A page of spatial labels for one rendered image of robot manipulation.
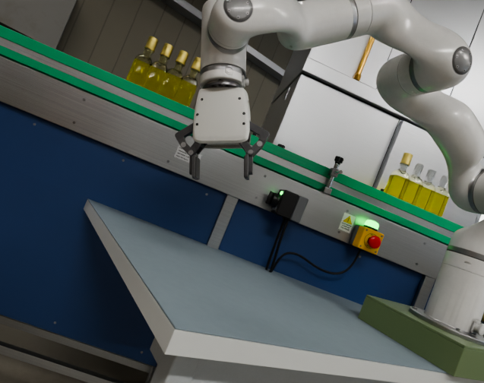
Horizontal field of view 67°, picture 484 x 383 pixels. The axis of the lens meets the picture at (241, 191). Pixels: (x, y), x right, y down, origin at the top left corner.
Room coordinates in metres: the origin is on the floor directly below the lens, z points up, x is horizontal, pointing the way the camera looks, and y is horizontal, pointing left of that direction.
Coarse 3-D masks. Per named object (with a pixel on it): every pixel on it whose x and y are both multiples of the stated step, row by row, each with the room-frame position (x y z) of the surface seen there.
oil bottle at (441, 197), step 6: (438, 186) 1.41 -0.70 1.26; (438, 192) 1.38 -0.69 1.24; (444, 192) 1.38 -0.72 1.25; (432, 198) 1.39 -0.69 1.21; (438, 198) 1.38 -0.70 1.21; (444, 198) 1.38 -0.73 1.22; (432, 204) 1.38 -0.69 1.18; (438, 204) 1.38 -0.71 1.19; (444, 204) 1.38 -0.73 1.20; (432, 210) 1.38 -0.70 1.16; (438, 210) 1.38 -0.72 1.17
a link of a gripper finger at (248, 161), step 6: (258, 144) 0.64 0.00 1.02; (258, 150) 0.65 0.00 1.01; (246, 156) 0.63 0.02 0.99; (252, 156) 0.64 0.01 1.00; (246, 162) 0.63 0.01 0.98; (252, 162) 0.64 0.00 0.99; (246, 168) 0.63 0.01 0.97; (252, 168) 0.65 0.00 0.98; (246, 174) 0.63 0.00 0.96; (252, 174) 0.64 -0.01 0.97
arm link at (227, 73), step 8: (224, 64) 0.62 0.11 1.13; (208, 72) 0.63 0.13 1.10; (216, 72) 0.62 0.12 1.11; (224, 72) 0.62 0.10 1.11; (232, 72) 0.63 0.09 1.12; (240, 72) 0.64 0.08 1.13; (200, 80) 0.65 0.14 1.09; (208, 80) 0.64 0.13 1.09; (216, 80) 0.63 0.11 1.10; (224, 80) 0.63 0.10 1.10; (232, 80) 0.63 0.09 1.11; (240, 80) 0.64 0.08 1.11
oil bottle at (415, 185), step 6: (414, 180) 1.37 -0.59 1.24; (420, 180) 1.37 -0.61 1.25; (408, 186) 1.37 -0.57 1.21; (414, 186) 1.37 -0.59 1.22; (420, 186) 1.37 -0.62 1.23; (408, 192) 1.37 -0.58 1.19; (414, 192) 1.37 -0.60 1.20; (402, 198) 1.37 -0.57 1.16; (408, 198) 1.37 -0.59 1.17; (414, 198) 1.37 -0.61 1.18; (414, 204) 1.37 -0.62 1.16
